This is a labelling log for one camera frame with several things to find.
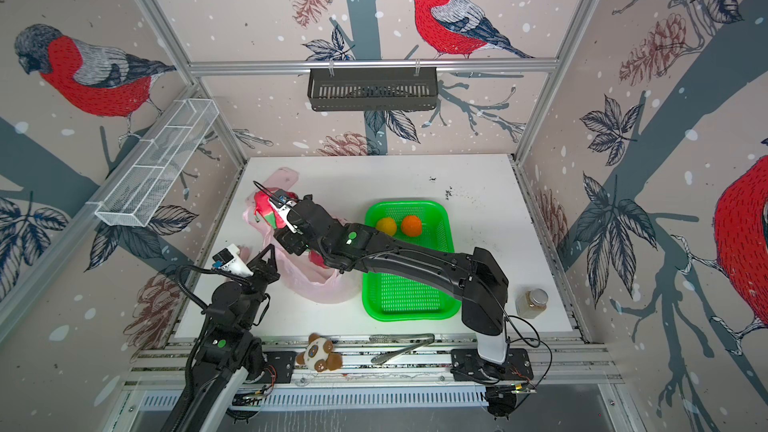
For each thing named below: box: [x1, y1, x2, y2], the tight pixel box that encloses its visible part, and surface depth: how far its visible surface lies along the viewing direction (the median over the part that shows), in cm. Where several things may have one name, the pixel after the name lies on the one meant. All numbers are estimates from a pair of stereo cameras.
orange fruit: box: [402, 215, 422, 237], surface depth 96 cm
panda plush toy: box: [295, 333, 343, 373], surface depth 76 cm
